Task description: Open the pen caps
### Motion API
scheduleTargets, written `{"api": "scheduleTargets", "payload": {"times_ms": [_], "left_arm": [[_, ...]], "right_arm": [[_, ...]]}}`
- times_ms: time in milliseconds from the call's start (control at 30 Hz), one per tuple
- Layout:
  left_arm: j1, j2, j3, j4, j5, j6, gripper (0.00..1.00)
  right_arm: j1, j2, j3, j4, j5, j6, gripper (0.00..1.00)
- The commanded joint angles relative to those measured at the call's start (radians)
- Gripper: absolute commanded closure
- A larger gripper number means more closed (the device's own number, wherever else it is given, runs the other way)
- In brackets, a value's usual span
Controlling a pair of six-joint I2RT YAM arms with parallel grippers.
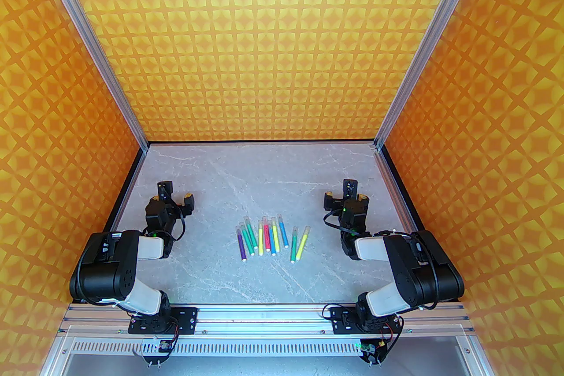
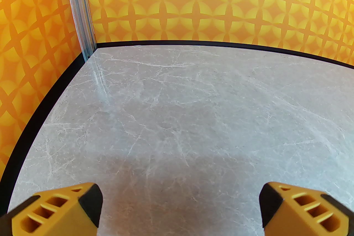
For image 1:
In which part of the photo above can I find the small controller board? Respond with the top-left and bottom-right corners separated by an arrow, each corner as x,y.
355,339 -> 390,366
142,339 -> 177,366

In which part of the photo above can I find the perforated metal cable tray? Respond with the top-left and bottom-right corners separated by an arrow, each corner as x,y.
46,337 -> 481,359

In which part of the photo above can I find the black table edge strip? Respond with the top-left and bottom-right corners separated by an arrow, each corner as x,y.
380,145 -> 463,303
70,147 -> 148,304

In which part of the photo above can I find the aluminium frame post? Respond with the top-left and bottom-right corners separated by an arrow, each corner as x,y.
23,0 -> 149,152
374,0 -> 497,152

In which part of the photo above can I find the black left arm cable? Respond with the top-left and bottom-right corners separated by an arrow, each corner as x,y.
70,205 -> 186,309

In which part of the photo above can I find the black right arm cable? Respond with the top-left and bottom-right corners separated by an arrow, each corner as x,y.
323,210 -> 441,309

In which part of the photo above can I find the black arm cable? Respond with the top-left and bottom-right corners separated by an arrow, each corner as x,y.
70,205 -> 186,309
323,210 -> 441,309

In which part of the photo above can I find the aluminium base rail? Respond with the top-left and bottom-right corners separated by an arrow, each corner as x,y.
59,303 -> 475,337

